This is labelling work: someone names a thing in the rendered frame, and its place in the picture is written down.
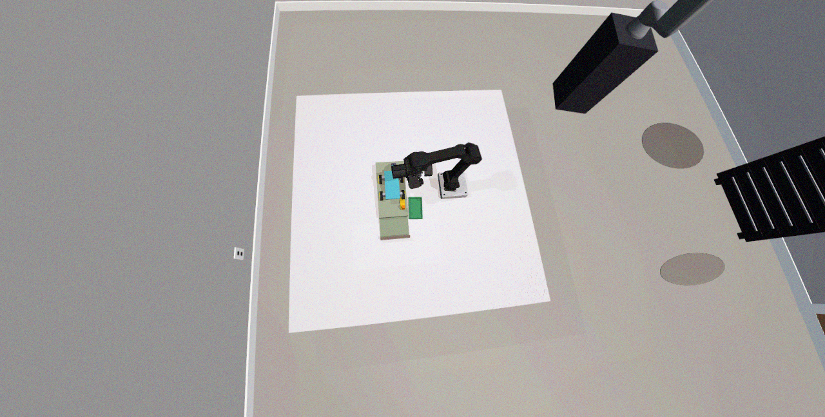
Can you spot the green tray floor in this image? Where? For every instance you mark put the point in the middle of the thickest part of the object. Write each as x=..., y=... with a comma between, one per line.
x=415, y=208

